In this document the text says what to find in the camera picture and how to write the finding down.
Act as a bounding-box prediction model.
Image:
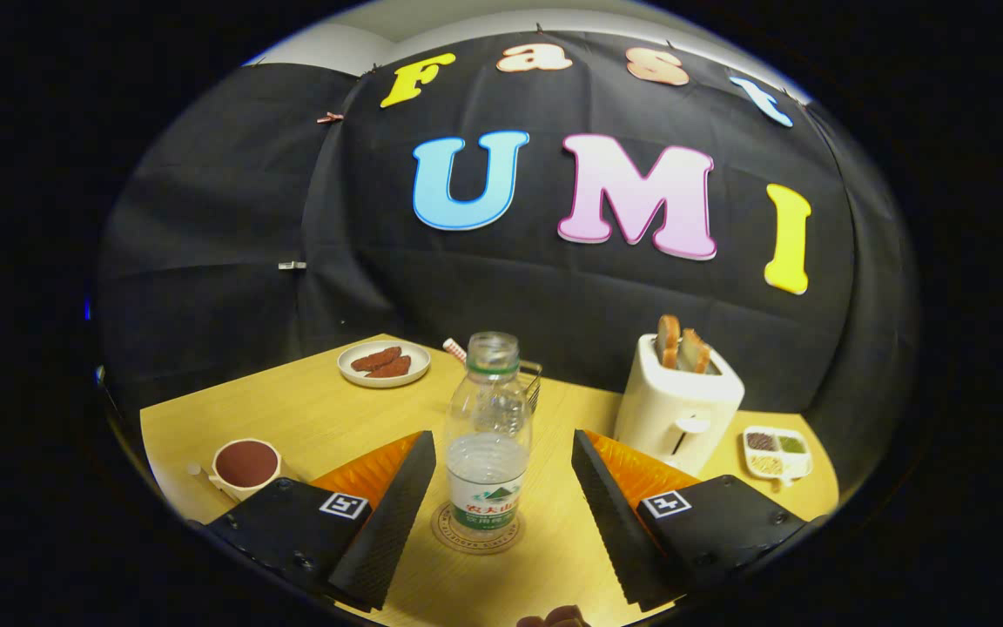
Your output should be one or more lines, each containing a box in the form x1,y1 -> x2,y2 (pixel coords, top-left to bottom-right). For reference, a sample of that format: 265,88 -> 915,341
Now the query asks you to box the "divided white condiment dish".
743,425 -> 814,484

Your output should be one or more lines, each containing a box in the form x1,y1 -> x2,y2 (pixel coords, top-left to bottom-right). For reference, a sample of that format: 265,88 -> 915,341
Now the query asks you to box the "round cork coaster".
432,499 -> 524,556

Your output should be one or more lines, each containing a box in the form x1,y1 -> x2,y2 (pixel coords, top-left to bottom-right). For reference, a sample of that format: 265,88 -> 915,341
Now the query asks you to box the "small white plate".
337,340 -> 432,389

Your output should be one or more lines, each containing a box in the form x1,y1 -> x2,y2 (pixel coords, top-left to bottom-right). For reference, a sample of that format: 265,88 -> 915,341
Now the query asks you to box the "black backdrop cloth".
97,30 -> 920,497

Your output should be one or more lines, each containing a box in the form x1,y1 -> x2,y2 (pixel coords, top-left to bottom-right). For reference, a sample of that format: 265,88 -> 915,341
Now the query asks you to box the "toast slice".
656,314 -> 682,368
680,328 -> 713,375

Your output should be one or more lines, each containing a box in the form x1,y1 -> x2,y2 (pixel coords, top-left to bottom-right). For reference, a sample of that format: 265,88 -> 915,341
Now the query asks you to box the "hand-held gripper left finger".
205,429 -> 437,613

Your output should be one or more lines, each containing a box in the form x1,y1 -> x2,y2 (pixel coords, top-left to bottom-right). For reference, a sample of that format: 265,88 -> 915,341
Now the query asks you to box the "cream cup with handle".
188,438 -> 283,503

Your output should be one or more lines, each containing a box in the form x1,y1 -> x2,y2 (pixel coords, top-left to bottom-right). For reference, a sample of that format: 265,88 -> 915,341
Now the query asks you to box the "white toaster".
613,334 -> 746,477

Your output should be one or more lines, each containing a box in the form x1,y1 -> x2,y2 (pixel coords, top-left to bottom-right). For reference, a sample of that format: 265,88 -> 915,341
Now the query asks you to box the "clear plastic juice bottle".
445,331 -> 533,541

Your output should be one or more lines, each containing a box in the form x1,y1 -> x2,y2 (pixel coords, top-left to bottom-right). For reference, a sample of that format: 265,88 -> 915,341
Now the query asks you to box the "wooden table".
140,334 -> 840,627

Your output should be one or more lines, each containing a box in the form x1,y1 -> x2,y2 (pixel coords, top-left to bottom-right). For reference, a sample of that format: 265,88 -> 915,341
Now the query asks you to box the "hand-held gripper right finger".
571,429 -> 816,612

